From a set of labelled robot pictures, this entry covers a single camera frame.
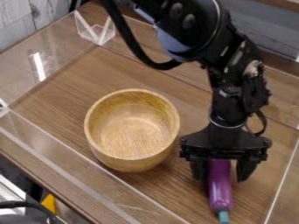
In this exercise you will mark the yellow black device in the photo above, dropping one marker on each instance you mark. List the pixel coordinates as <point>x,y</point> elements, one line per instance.
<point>38,215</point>

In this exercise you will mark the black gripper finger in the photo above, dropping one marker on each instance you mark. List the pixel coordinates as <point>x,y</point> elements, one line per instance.
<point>245,168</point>
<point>200,169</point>

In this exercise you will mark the brown wooden bowl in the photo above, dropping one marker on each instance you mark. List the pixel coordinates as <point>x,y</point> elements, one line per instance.
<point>132,127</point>

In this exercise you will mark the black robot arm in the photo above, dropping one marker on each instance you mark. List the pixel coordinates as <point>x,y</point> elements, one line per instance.
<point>197,32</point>

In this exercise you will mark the clear acrylic corner bracket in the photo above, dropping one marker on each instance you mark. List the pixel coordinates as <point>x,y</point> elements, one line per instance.
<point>98,34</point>

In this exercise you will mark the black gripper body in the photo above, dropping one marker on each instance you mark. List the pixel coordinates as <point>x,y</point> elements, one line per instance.
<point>224,140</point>

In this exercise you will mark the purple toy eggplant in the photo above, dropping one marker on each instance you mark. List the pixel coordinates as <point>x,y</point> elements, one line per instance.
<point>220,189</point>

